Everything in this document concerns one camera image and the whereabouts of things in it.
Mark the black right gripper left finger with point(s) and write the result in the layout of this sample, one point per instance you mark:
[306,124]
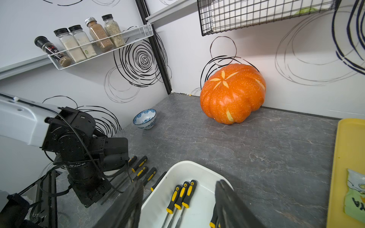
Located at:
[126,210]

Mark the yellow plastic tray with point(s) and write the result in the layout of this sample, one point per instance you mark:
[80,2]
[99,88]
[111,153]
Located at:
[349,153]

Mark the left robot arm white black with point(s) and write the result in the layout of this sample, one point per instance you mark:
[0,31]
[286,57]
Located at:
[49,127]

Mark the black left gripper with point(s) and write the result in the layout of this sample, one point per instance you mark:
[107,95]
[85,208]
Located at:
[89,175]

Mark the spice jar white powder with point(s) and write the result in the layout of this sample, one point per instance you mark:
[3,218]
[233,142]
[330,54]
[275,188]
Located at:
[83,40]

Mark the blue patterned ceramic bowl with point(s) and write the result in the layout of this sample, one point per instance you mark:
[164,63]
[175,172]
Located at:
[145,119]

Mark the spice jar pale powder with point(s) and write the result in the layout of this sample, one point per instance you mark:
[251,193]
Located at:
[70,44]

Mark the black wire wall basket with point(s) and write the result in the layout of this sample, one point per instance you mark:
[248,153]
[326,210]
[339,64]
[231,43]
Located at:
[226,15]

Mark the orange pumpkin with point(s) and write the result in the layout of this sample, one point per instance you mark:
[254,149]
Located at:
[233,93]

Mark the small dark sauce bottle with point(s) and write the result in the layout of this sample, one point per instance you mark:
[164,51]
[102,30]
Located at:
[49,48]

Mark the spice jar beige powder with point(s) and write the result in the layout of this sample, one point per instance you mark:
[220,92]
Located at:
[113,30]

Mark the green snack packet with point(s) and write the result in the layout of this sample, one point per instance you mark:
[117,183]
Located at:
[354,203]

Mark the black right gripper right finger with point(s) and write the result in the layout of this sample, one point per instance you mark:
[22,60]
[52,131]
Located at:
[232,212]

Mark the spice jar brown powder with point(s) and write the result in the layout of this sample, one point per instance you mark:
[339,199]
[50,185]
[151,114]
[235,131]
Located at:
[97,32]

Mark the white storage box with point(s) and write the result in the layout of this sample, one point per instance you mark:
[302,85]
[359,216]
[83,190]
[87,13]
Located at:
[200,212]

